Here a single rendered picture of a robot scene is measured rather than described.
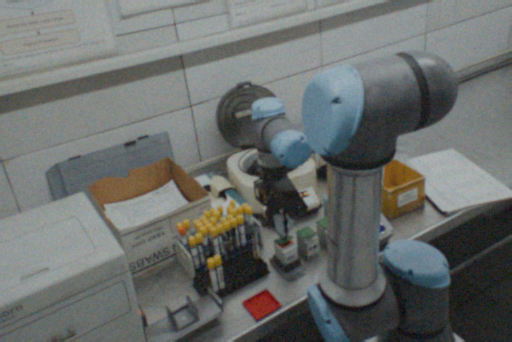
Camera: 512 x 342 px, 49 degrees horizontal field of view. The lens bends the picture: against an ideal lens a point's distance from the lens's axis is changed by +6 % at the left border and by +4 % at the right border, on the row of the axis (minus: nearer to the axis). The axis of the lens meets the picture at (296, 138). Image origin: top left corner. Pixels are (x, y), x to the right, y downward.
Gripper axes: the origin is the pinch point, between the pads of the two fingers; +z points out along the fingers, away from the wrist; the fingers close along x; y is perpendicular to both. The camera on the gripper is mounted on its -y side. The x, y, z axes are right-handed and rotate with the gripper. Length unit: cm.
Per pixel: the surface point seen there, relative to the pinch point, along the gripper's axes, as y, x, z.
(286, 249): -1.0, 0.7, 3.2
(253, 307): -5.8, 13.7, 10.1
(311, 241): -0.7, -7.0, 4.9
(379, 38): 57, -83, -19
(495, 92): 37, -127, 10
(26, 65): 56, 37, -39
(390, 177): 10.4, -44.9, 6.1
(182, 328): -5.2, 30.2, 5.8
